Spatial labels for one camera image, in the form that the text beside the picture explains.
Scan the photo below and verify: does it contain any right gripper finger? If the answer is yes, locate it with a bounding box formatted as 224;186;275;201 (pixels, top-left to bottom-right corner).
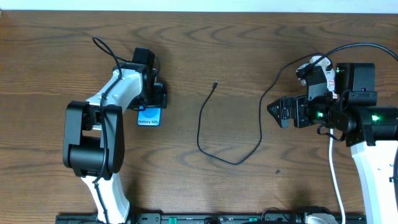
269;108;290;128
267;97;293;110

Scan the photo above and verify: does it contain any blue Galaxy smartphone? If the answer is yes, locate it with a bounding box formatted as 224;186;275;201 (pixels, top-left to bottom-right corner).
137;82;165;128

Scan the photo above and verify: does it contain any black USB charging cable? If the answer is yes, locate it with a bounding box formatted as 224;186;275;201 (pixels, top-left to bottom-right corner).
197;52;321;166

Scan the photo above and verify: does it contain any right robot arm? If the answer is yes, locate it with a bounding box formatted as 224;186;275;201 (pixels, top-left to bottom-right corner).
267;60;397;223

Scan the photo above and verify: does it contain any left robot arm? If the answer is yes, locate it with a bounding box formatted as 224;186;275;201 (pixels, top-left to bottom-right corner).
63;47;167;223

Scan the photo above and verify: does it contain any white power strip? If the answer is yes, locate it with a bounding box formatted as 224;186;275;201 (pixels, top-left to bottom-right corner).
296;55;337;101

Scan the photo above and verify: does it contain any white power strip cord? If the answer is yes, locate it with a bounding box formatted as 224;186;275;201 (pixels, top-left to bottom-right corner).
328;128;346;224

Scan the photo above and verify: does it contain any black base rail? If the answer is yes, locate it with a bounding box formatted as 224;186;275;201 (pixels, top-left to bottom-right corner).
55;213;367;224

